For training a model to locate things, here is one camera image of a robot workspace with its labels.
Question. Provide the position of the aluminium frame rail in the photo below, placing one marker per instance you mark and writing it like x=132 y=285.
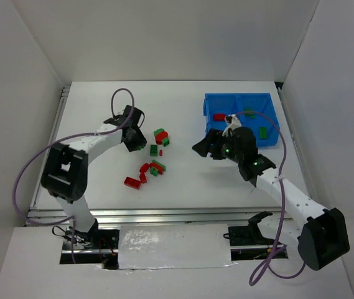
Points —
x=177 y=216

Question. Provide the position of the red arch brick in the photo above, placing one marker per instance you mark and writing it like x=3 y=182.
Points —
x=144 y=167

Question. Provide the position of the green brick top cluster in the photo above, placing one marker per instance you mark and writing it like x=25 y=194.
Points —
x=158 y=131

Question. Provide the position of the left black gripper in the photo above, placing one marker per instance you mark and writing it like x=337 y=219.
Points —
x=136 y=141

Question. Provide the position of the blue divided bin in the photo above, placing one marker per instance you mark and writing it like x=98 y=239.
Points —
x=235 y=103

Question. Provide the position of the green 2x4 brick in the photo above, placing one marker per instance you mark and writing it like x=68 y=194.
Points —
x=153 y=151

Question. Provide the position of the green curved long brick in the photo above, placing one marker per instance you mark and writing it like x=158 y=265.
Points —
x=159 y=164

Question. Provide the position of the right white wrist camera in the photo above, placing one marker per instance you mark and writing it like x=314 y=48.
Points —
x=233 y=123

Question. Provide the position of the green 2x3 brick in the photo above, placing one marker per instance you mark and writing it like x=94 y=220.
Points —
x=263 y=133

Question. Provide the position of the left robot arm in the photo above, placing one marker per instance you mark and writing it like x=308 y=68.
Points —
x=65 y=175

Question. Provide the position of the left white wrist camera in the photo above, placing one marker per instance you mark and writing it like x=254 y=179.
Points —
x=116 y=120

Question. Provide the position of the red curved long brick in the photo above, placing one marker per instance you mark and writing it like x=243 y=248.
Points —
x=156 y=166

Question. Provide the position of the tiny green 1x3 brick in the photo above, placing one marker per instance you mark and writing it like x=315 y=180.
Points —
x=249 y=113

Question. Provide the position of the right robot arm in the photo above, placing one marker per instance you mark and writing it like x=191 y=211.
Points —
x=323 y=236

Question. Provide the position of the red 2x2 brick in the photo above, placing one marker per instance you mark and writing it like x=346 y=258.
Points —
x=143 y=178

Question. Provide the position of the large red 2x4 brick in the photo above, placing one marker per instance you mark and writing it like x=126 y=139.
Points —
x=132 y=183

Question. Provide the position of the red sloped brick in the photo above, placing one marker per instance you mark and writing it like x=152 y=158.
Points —
x=219 y=117

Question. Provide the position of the red rounded brick cluster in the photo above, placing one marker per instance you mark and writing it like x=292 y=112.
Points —
x=160 y=137

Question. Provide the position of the green brick beside red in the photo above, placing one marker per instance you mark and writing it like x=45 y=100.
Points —
x=165 y=142

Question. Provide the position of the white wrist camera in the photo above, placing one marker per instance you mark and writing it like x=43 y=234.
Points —
x=233 y=123
x=116 y=120

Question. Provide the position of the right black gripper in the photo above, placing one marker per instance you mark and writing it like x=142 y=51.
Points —
x=212 y=144

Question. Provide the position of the green number four brick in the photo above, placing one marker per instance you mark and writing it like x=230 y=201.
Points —
x=154 y=171

